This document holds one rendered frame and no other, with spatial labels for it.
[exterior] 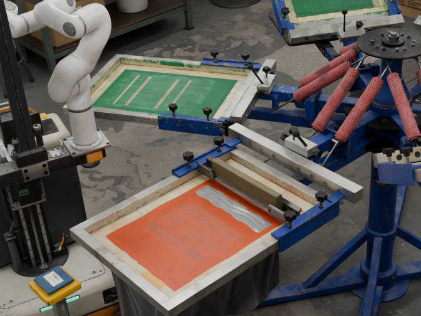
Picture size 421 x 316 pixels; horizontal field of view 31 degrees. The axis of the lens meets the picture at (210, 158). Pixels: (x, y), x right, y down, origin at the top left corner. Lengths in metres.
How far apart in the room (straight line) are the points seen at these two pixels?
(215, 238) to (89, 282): 1.09
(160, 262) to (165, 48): 3.98
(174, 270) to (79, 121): 0.70
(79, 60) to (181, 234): 0.71
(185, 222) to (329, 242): 1.54
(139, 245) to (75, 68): 0.66
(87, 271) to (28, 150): 0.95
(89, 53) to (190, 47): 3.74
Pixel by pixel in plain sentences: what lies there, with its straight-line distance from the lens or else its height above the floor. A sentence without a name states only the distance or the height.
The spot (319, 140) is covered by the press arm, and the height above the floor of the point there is 1.04.
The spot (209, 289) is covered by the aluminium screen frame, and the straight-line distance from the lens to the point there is 2.51.
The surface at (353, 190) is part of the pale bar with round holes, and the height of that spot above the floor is 1.04.
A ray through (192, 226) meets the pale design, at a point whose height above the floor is 0.95.
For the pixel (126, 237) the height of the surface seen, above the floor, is 0.95.
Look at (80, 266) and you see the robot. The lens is 3.77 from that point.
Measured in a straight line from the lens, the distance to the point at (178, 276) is 2.60.
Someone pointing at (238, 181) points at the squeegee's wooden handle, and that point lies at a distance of 2.88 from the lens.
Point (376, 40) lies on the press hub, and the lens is 3.29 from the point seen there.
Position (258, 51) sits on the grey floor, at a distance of 6.30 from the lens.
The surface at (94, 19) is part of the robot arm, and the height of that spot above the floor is 1.68.
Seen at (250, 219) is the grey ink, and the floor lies 0.96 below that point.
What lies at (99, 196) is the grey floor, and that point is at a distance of 4.71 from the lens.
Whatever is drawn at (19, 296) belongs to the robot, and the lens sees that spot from 3.70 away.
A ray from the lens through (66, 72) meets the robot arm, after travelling 2.74.
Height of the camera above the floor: 2.67
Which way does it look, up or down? 33 degrees down
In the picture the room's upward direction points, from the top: 5 degrees counter-clockwise
